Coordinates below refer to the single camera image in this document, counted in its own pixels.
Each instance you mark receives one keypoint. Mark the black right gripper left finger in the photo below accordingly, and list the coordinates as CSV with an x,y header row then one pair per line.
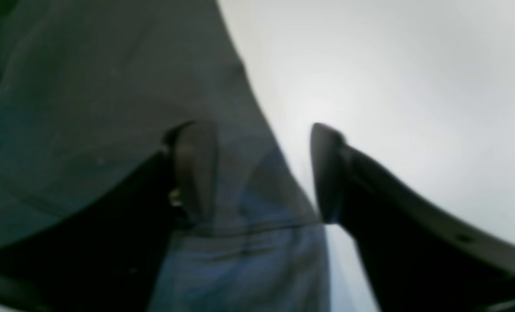
x,y
107,257

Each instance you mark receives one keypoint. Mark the grey T-shirt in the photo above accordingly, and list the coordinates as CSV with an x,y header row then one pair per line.
x,y
88,91

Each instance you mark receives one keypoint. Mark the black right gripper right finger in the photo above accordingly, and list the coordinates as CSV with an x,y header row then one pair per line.
x,y
418,258

